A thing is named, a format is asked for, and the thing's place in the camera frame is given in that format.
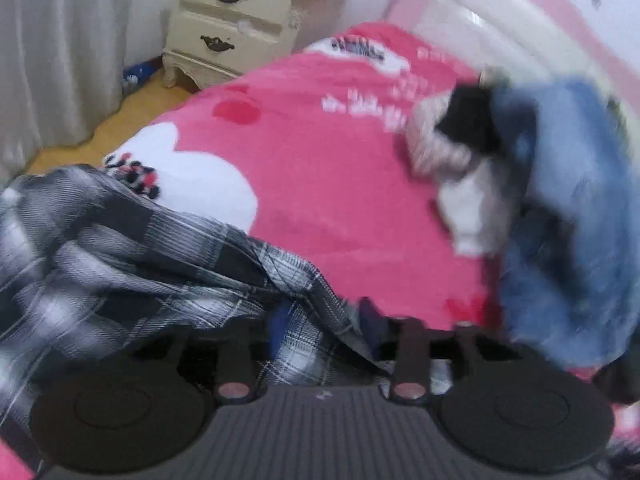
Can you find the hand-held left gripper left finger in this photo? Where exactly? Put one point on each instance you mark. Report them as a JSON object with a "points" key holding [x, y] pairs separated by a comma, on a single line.
{"points": [[281, 322]]}

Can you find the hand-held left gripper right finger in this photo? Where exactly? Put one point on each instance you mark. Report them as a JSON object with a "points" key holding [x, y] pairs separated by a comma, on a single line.
{"points": [[371, 322]]}

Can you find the black white plaid shirt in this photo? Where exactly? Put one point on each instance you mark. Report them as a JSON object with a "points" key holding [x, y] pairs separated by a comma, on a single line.
{"points": [[125, 260]]}

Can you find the pink floral printed blanket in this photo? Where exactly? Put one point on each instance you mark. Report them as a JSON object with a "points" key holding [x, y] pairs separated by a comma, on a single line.
{"points": [[325, 185]]}

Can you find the white knit sweater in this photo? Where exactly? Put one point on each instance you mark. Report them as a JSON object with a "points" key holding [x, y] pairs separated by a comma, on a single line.
{"points": [[470, 210]]}

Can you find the beige knit garment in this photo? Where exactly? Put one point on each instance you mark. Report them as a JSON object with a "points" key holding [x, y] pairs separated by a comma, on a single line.
{"points": [[430, 130]]}

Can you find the blue denim jeans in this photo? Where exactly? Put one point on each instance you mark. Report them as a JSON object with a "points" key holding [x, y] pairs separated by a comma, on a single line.
{"points": [[565, 210]]}

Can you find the small black garment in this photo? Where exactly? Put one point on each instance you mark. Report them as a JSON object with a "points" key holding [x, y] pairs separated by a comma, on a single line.
{"points": [[470, 115]]}

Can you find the blue plastic bag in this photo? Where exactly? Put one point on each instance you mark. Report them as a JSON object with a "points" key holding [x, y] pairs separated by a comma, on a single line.
{"points": [[142, 75]]}

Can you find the cream nightstand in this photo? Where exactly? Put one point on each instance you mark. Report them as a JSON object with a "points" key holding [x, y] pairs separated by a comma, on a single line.
{"points": [[225, 25]]}

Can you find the pink white headboard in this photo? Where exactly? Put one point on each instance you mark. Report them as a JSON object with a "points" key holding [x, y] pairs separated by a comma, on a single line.
{"points": [[500, 15]]}

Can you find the grey curtain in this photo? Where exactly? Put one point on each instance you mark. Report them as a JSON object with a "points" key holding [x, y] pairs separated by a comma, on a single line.
{"points": [[60, 60]]}

